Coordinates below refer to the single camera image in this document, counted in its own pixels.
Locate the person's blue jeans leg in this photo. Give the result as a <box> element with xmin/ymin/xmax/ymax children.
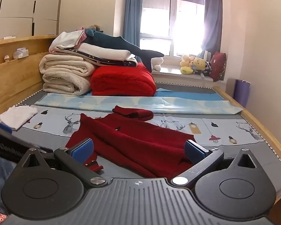
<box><xmin>0</xmin><ymin>155</ymin><xmax>20</xmax><ymax>214</ymax></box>

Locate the deer print bed sheet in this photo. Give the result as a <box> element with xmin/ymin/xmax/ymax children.
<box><xmin>0</xmin><ymin>104</ymin><xmax>267</xmax><ymax>146</ymax></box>

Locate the bright blue sheet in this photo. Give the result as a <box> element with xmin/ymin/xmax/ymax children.
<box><xmin>155</xmin><ymin>88</ymin><xmax>217</xmax><ymax>98</ymax></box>

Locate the tissue box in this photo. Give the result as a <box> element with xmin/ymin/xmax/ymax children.
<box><xmin>13</xmin><ymin>47</ymin><xmax>29</xmax><ymax>59</ymax></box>

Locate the dark teal shark plush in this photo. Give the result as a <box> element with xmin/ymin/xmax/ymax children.
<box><xmin>83</xmin><ymin>27</ymin><xmax>165</xmax><ymax>73</ymax></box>

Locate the white wardrobe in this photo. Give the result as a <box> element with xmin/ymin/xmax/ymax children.
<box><xmin>0</xmin><ymin>0</ymin><xmax>64</xmax><ymax>40</ymax></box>

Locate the window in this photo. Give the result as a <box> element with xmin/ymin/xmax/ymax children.
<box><xmin>139</xmin><ymin>0</ymin><xmax>206</xmax><ymax>58</ymax></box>

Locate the white quilt with navy trim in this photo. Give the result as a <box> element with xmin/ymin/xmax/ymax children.
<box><xmin>54</xmin><ymin>43</ymin><xmax>138</xmax><ymax>68</ymax></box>

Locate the blue curtain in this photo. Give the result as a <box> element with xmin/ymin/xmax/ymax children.
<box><xmin>123</xmin><ymin>0</ymin><xmax>143</xmax><ymax>53</ymax></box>

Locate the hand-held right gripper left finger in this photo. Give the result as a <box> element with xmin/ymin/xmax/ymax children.
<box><xmin>21</xmin><ymin>138</ymin><xmax>108</xmax><ymax>188</ymax></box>

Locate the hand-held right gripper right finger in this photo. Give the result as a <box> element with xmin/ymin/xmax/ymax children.
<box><xmin>171</xmin><ymin>139</ymin><xmax>259</xmax><ymax>189</ymax></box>

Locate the white and pink cloth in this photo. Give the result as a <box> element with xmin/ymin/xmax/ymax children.
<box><xmin>49</xmin><ymin>29</ymin><xmax>87</xmax><ymax>53</ymax></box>

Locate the light blue folded sheet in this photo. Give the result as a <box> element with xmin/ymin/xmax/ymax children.
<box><xmin>35</xmin><ymin>93</ymin><xmax>243</xmax><ymax>115</ymax></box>

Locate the red folded blanket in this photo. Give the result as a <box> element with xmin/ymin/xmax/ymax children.
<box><xmin>90</xmin><ymin>62</ymin><xmax>158</xmax><ymax>97</ymax></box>

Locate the yellow round-face plush toy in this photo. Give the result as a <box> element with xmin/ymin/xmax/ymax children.
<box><xmin>192</xmin><ymin>57</ymin><xmax>212</xmax><ymax>77</ymax></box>

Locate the grey box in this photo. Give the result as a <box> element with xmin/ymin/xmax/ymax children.
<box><xmin>226</xmin><ymin>78</ymin><xmax>236</xmax><ymax>96</ymax></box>

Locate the purple curtain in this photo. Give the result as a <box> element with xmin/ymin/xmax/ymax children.
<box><xmin>200</xmin><ymin>0</ymin><xmax>223</xmax><ymax>57</ymax></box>

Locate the dark red knit sweater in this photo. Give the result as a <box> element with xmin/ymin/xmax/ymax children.
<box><xmin>65</xmin><ymin>105</ymin><xmax>197</xmax><ymax>179</ymax></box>

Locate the dark red cushion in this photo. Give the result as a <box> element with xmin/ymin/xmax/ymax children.
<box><xmin>210</xmin><ymin>52</ymin><xmax>227</xmax><ymax>82</ymax></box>

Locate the beige folded quilt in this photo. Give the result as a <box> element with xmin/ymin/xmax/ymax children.
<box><xmin>39</xmin><ymin>53</ymin><xmax>96</xmax><ymax>96</ymax></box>

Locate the pale yellow plush toy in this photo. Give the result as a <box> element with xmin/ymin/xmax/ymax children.
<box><xmin>180</xmin><ymin>54</ymin><xmax>195</xmax><ymax>75</ymax></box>

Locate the white plush toy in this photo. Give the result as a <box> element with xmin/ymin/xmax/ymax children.
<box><xmin>151</xmin><ymin>57</ymin><xmax>164</xmax><ymax>72</ymax></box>

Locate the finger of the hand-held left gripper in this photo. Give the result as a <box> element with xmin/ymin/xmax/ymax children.
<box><xmin>0</xmin><ymin>118</ymin><xmax>13</xmax><ymax>136</ymax></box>

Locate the small white garment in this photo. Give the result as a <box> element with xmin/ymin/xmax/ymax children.
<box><xmin>0</xmin><ymin>105</ymin><xmax>39</xmax><ymax>130</ymax></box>

